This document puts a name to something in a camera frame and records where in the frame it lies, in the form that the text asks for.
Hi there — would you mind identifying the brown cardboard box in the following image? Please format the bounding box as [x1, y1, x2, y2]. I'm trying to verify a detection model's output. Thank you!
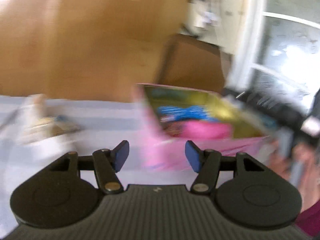
[154, 33, 234, 93]

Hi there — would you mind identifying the white framed glass door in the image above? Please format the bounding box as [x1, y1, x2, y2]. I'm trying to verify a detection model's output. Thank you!
[225, 0, 320, 115]

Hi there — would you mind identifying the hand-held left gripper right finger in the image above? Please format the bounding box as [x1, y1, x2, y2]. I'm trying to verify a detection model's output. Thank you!
[185, 140, 266, 194]

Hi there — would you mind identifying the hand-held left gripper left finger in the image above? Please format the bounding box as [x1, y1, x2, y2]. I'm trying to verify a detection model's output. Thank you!
[49, 140, 130, 194]

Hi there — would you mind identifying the person's right hand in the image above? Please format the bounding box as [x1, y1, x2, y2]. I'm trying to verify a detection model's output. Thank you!
[269, 140, 320, 213]

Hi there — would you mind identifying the person's right forearm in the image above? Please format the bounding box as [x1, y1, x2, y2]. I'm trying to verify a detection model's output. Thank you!
[294, 199, 320, 239]

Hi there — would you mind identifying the striped white bed sheet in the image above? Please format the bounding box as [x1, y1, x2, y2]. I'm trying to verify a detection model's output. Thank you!
[0, 94, 278, 240]

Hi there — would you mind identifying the pink printed toy box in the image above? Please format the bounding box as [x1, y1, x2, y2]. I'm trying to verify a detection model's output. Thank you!
[132, 82, 278, 172]

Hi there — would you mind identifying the flat printed packet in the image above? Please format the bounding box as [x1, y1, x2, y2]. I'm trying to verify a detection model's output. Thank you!
[14, 93, 84, 146]

